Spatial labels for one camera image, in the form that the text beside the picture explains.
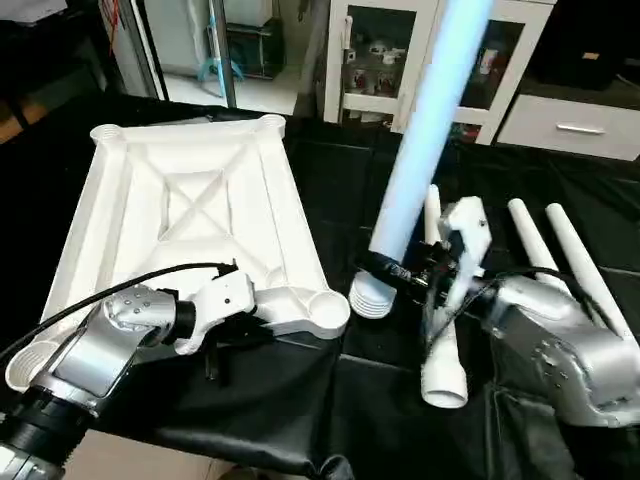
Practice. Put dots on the white plastic table top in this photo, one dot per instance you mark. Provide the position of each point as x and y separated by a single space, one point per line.
190 210

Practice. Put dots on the white plastic table leg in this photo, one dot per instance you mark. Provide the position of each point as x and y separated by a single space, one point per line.
585 265
445 370
530 235
430 120

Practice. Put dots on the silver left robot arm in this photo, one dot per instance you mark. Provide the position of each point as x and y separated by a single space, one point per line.
100 350

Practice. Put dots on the black table mat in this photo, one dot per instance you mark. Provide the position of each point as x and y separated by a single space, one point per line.
330 400

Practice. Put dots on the white drawer unit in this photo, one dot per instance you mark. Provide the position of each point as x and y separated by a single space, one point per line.
580 130

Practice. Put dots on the white glass door cabinet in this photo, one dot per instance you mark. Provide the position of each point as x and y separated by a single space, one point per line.
333 60

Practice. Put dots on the turquoise plastic stand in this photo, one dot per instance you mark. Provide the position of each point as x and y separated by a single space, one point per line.
212 70

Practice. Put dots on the black case with yellow label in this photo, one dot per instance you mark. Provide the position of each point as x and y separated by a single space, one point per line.
580 40

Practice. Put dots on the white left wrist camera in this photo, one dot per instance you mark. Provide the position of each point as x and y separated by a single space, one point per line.
220 305

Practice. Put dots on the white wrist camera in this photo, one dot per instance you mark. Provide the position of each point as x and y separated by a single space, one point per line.
220 305
468 230

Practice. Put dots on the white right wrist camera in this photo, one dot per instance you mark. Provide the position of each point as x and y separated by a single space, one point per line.
468 230

